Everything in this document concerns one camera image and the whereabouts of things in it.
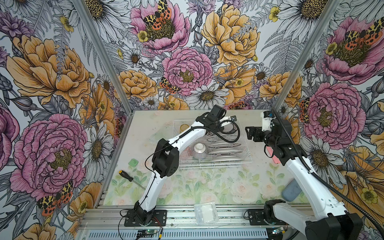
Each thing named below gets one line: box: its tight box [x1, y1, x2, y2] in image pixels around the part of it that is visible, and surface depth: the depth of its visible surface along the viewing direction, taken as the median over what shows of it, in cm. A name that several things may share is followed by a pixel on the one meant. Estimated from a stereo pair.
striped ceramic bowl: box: [192, 143, 208, 160], surface depth 93 cm
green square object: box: [128, 158, 139, 168], surface depth 95 cm
